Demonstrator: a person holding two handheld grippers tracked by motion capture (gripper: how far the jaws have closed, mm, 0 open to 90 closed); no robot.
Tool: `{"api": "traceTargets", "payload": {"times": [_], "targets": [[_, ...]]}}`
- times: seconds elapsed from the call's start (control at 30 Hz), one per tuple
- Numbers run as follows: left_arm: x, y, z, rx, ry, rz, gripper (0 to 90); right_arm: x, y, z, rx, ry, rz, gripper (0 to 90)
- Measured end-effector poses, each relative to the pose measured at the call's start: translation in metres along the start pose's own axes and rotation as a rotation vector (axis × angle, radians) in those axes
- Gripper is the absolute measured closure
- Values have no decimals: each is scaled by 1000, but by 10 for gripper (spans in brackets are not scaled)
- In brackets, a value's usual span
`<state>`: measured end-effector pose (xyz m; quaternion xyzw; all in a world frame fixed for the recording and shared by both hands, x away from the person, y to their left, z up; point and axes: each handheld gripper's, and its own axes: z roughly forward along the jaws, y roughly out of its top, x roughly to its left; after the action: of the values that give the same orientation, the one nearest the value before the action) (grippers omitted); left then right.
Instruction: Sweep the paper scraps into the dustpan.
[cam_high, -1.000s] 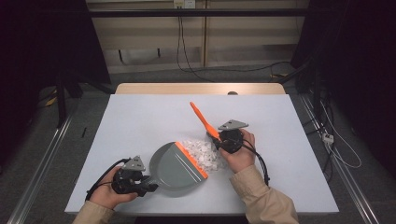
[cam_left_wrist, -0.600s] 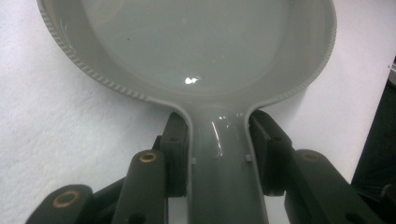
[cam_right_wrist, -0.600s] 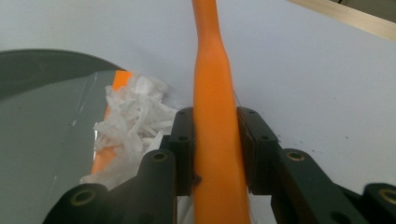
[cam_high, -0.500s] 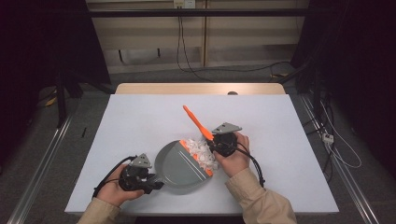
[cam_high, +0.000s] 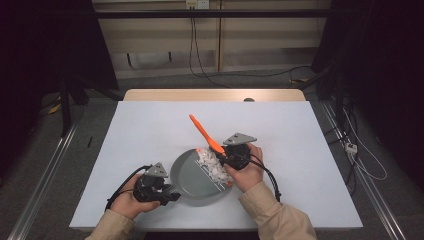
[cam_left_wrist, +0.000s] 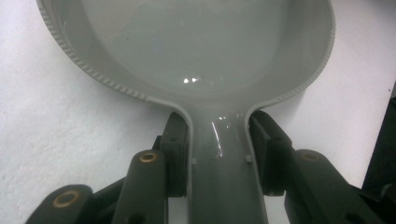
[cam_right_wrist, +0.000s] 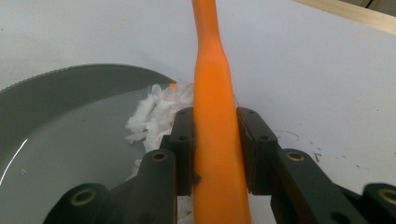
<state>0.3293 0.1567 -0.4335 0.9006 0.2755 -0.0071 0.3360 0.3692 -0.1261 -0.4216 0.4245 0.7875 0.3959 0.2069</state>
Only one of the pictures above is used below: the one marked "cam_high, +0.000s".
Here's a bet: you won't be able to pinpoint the person's left hand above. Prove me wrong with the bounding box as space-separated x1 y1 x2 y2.
109 173 161 221

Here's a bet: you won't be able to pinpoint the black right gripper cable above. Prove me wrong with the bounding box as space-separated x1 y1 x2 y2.
248 154 283 203

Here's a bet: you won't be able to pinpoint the white wall socket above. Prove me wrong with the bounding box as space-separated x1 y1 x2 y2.
185 0 210 10

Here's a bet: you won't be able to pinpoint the white table sheet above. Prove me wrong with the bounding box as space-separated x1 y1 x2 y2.
69 100 364 231

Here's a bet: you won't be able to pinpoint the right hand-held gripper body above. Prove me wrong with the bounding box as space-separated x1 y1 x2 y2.
222 132 259 171

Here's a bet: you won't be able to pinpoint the black horizontal bar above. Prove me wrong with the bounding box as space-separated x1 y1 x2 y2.
94 9 332 19

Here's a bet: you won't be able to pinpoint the pile of white paper scraps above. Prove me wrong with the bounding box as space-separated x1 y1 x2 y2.
196 147 232 185

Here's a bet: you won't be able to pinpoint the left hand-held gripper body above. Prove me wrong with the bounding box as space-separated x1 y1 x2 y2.
133 162 170 203

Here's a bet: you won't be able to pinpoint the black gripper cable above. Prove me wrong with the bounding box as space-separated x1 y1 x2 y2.
248 154 283 203
104 164 153 212

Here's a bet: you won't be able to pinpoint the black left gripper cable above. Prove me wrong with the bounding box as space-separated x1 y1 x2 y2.
104 164 153 212

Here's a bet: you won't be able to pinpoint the dark curtain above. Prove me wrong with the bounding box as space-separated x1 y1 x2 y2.
311 0 424 181
0 0 120 174

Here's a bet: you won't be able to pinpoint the black wall cable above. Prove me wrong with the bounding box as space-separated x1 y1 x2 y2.
192 8 314 80
188 8 232 90

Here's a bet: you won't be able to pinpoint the orange hand brush grey bristles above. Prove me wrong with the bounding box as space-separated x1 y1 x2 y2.
188 114 234 168

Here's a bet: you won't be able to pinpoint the grey dustpan orange lip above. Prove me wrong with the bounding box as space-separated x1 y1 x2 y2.
169 147 234 201

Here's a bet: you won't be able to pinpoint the wooden table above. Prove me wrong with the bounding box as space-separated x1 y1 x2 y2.
123 88 307 103

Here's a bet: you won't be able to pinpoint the person's right hand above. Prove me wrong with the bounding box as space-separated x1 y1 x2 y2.
223 143 265 194

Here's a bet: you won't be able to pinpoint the white floor cable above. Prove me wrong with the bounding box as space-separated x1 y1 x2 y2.
343 109 389 181

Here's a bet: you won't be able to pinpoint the black metal stand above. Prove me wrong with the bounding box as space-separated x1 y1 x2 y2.
59 78 73 138
334 75 346 128

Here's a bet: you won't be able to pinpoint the aluminium floor rail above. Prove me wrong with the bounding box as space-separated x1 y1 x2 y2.
8 124 80 240
319 99 408 240

